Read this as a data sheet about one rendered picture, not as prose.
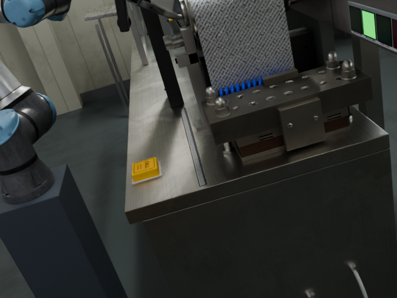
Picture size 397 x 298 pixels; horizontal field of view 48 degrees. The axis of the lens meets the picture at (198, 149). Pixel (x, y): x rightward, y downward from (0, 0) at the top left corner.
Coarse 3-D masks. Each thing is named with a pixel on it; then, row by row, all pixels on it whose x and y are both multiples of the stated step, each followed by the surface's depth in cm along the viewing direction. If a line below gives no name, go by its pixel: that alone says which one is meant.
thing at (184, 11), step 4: (180, 0) 116; (180, 4) 115; (184, 4) 115; (180, 8) 119; (184, 8) 115; (184, 12) 115; (184, 16) 115; (184, 20) 116; (188, 20) 116; (184, 24) 120; (188, 24) 118
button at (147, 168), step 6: (138, 162) 121; (144, 162) 120; (150, 162) 119; (156, 162) 119; (132, 168) 119; (138, 168) 118; (144, 168) 117; (150, 168) 116; (156, 168) 116; (132, 174) 116; (138, 174) 116; (144, 174) 116; (150, 174) 116; (156, 174) 116; (138, 180) 116
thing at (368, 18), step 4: (364, 12) 90; (368, 12) 88; (364, 16) 90; (368, 16) 88; (372, 16) 87; (364, 20) 91; (368, 20) 89; (372, 20) 87; (364, 24) 91; (368, 24) 89; (372, 24) 88; (364, 28) 92; (368, 28) 90; (372, 28) 88; (364, 32) 92; (368, 32) 90; (372, 32) 89; (372, 36) 89
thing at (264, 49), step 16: (240, 32) 116; (256, 32) 117; (272, 32) 117; (288, 32) 118; (208, 48) 117; (224, 48) 118; (240, 48) 118; (256, 48) 119; (272, 48) 119; (288, 48) 120; (208, 64) 119; (224, 64) 120; (240, 64) 120; (256, 64) 121; (272, 64) 121; (288, 64) 122; (224, 80) 122; (240, 80) 122; (256, 80) 123
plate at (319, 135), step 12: (288, 108) 104; (300, 108) 104; (312, 108) 104; (288, 120) 105; (300, 120) 105; (312, 120) 106; (288, 132) 106; (300, 132) 107; (312, 132) 107; (324, 132) 108; (288, 144) 108; (300, 144) 108
